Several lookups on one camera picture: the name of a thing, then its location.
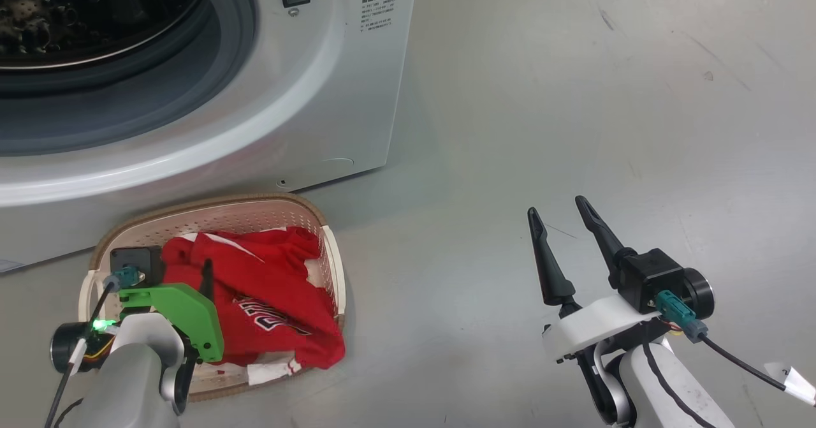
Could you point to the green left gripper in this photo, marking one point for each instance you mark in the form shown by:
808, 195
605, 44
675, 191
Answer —
185, 313

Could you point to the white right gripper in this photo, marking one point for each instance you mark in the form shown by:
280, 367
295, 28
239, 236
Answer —
599, 323

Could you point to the red and white jersey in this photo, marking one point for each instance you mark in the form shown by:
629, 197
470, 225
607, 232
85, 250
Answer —
268, 275

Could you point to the beige perforated laundry basket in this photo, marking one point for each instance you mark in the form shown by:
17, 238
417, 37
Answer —
255, 214

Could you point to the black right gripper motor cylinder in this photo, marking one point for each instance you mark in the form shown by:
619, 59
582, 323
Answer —
700, 293

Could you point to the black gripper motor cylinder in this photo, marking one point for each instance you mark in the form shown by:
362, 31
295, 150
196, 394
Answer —
700, 293
67, 348

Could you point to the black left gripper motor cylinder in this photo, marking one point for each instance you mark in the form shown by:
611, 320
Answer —
67, 348

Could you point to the white front-load washing machine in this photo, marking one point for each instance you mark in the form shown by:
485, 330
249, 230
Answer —
306, 96

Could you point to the steel washer drum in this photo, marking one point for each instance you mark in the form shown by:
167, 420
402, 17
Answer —
64, 13

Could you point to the round white filter cover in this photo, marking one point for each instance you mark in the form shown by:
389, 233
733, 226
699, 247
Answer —
336, 162

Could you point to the printed text label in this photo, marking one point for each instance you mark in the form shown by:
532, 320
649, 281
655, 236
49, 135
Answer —
378, 13

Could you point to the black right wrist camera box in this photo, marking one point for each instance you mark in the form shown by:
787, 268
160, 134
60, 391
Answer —
650, 273

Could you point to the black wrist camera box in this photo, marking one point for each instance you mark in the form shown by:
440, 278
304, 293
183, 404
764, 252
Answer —
650, 273
137, 257

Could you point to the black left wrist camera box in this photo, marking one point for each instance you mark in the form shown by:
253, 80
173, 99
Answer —
137, 257

